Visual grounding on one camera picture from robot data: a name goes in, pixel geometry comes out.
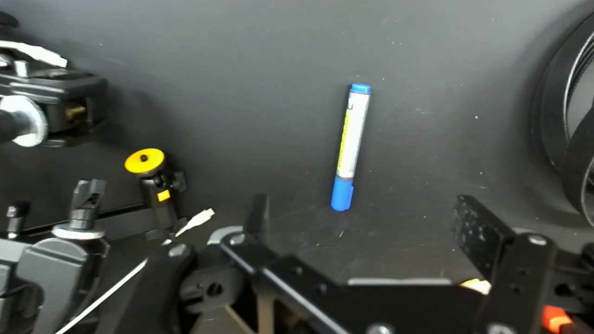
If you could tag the blue and white marker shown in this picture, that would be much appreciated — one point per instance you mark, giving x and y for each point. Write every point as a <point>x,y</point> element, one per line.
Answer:
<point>351,144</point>

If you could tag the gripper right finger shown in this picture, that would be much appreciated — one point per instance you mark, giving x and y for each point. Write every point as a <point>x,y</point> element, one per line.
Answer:
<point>519,273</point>

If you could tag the yellow capped black ball mount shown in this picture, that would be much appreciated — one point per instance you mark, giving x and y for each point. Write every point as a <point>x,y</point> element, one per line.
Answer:
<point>151,176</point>

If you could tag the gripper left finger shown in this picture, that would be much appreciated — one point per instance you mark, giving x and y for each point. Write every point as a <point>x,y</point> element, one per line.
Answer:
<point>278,273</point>

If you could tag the grey clamp with black knob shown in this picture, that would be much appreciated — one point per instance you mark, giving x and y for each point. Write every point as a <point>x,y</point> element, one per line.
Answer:
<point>51,269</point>

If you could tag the black and silver clamp mount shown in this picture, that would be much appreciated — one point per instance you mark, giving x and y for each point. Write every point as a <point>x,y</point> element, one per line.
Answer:
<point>44,99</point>

